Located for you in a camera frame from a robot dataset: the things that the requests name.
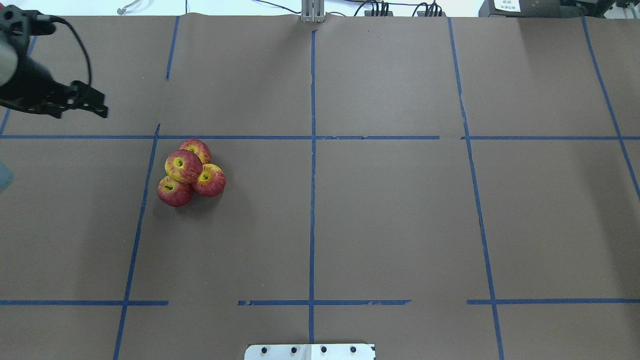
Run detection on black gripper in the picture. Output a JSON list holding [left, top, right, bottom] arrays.
[[0, 57, 109, 119]]

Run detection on red yellow apple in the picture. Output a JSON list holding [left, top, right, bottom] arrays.
[[178, 137, 211, 164], [157, 175, 195, 208], [190, 163, 227, 198], [164, 149, 204, 184]]

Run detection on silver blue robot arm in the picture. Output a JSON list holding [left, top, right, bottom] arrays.
[[0, 35, 109, 119]]

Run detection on silver reacher grabber tool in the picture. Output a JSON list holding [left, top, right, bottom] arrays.
[[116, 0, 146, 16]]

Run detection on brown paper table cover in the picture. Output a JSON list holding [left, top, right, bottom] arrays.
[[1, 14, 639, 360]]

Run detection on black box device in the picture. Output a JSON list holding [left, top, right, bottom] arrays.
[[477, 0, 582, 19]]

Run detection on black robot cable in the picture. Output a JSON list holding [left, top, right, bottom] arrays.
[[47, 15, 94, 88]]

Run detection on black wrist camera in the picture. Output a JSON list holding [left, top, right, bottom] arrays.
[[0, 5, 57, 39]]

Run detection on aluminium frame post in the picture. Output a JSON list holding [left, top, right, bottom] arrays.
[[300, 0, 326, 23]]

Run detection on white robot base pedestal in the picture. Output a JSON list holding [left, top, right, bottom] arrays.
[[243, 343, 377, 360]]

